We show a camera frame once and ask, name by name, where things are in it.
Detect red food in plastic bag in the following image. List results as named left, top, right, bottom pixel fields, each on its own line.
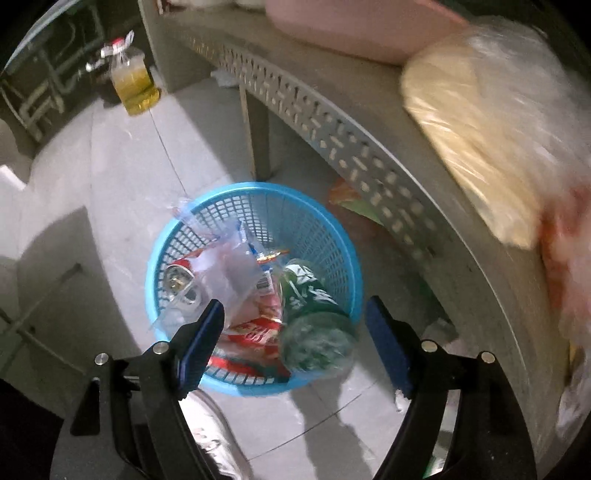
left=540, top=185, right=590, bottom=348

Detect blue plastic mesh basket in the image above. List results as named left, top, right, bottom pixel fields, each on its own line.
left=145, top=182, right=363, bottom=397

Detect white sneaker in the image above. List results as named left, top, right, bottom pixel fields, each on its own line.
left=179, top=389, right=252, bottom=480

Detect green label plastic bottle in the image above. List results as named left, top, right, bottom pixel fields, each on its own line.
left=279, top=259, right=358, bottom=380

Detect yellow cooking oil bottle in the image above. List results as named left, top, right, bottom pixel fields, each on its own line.
left=85, top=30, right=161, bottom=116

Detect clear plastic wrapper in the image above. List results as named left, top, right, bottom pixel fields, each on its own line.
left=153, top=199, right=264, bottom=338

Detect red snack bag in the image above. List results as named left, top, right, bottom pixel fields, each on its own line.
left=207, top=248, right=290, bottom=383

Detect yellow food in plastic bag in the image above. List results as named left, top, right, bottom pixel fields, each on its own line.
left=401, top=17, right=590, bottom=249

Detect red drink can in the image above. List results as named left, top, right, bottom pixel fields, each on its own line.
left=163, top=258, right=205, bottom=307

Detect pink plastic basin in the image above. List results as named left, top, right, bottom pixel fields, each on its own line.
left=266, top=0, right=469, bottom=65

